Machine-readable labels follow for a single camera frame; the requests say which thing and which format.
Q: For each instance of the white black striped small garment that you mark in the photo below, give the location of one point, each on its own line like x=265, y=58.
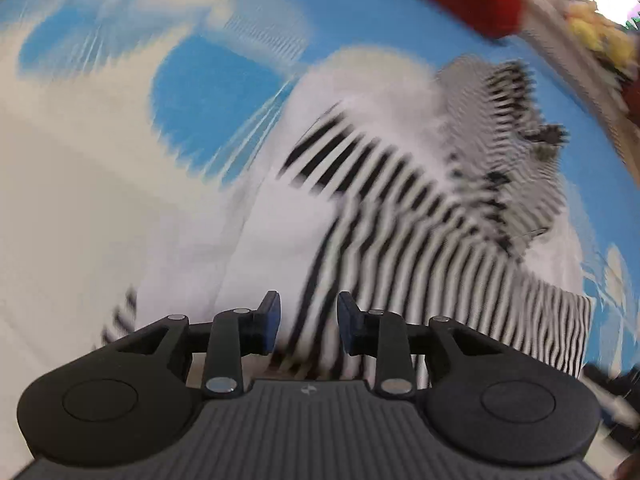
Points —
x=390, y=240

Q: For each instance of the yellow plush toy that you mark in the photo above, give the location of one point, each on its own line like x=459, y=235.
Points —
x=592, y=30

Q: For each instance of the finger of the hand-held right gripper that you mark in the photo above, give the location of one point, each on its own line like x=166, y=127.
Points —
x=605, y=380

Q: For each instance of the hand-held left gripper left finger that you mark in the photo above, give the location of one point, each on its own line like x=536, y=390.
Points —
x=269, y=321

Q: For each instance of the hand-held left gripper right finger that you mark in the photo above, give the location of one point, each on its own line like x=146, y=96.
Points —
x=348, y=323

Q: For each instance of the blue cream printed blanket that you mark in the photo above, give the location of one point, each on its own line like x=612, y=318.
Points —
x=210, y=85

